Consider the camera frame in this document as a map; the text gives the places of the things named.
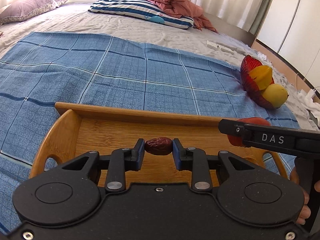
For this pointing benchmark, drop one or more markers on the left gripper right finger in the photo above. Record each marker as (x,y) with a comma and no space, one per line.
(194,160)

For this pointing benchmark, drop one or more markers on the blue checkered cloth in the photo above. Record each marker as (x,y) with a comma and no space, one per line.
(44,68)

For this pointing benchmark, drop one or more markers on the red date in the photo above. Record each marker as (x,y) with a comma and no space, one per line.
(159,146)

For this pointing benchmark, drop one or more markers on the yellow starfruit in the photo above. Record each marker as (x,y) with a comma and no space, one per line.
(262,76)

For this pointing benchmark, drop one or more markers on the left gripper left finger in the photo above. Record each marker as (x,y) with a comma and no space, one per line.
(121,161)

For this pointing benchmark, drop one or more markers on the white box on bed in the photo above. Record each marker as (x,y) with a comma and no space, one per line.
(221,47)

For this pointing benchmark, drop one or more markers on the white wardrobe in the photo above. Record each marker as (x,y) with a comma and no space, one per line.
(291,29)

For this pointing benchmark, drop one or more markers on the red glass fruit bowl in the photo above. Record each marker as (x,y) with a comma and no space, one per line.
(248,64)

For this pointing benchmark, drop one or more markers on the blue striped pillow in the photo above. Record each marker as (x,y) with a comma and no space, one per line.
(141,9)

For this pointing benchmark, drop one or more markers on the person's right hand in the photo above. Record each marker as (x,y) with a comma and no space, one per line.
(305,212)

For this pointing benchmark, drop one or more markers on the purple pillow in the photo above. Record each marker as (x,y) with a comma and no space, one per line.
(23,10)

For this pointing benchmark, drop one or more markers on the red tomato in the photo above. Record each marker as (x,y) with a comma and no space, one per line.
(237,140)

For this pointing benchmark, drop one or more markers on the yellow mango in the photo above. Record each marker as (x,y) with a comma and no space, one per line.
(276,95)

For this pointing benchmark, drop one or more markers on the pink blanket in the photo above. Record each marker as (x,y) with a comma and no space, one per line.
(179,8)

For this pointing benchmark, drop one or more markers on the right green drape curtain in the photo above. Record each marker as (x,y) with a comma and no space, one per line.
(259,17)

